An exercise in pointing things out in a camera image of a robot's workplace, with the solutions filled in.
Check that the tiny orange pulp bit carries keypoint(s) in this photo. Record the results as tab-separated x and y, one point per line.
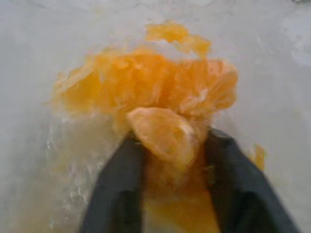
259	155

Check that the small torn orange segment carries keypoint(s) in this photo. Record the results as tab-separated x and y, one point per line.
172	34

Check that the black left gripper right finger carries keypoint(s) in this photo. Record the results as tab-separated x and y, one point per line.
243	194

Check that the peeled orange segment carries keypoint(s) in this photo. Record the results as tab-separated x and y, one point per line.
162	131

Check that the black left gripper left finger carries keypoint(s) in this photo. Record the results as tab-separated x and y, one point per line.
116	194

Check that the pile of orange segments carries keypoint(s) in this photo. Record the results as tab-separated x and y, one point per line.
126	82

